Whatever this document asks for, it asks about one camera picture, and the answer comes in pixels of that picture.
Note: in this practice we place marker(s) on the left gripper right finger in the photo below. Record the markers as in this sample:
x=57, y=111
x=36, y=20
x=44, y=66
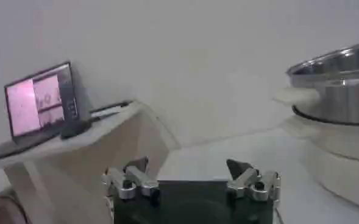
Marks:
x=247, y=180

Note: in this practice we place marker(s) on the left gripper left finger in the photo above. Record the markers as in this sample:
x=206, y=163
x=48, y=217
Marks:
x=136, y=180

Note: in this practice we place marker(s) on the glass lid with steel rim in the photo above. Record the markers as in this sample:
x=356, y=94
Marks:
x=350, y=61

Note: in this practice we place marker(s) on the white side desk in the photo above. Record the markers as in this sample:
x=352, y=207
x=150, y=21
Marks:
x=75, y=170

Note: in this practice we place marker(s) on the white electric cooker base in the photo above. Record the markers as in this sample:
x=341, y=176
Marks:
x=343, y=170

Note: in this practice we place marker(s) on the steel steamer pot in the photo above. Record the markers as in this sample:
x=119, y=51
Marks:
x=343, y=100

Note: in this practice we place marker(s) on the black laptop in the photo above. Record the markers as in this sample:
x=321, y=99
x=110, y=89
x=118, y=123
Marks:
x=23, y=106

